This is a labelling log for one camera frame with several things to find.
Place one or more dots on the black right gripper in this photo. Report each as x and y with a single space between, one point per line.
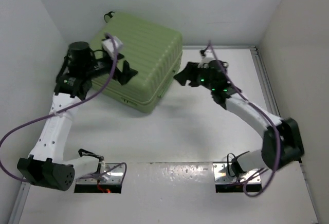
189 72

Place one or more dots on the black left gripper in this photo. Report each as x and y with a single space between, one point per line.
124 76

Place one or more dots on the green hard-shell suitcase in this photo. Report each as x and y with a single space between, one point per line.
153 50

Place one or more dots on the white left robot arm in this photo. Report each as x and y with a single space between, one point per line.
45 166

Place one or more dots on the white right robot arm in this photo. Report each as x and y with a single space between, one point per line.
281 139

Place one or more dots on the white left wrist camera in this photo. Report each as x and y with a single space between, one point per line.
110 46

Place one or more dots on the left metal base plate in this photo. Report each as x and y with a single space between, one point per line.
110 173

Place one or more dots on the metal base plate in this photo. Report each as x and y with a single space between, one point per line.
110 173
223 175

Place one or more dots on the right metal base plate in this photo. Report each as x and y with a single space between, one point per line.
223 175

